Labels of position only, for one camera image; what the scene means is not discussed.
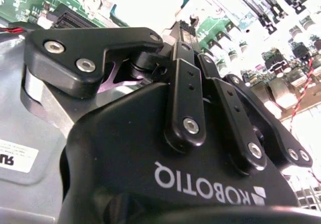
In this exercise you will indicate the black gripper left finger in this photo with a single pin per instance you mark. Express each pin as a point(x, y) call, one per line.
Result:
point(45, 63)

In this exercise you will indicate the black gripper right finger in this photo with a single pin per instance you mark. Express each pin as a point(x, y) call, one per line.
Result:
point(238, 123)

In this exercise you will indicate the silver square CPU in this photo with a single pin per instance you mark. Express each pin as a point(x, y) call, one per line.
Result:
point(145, 5)

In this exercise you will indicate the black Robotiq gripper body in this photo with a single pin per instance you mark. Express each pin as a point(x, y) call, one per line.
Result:
point(125, 158)

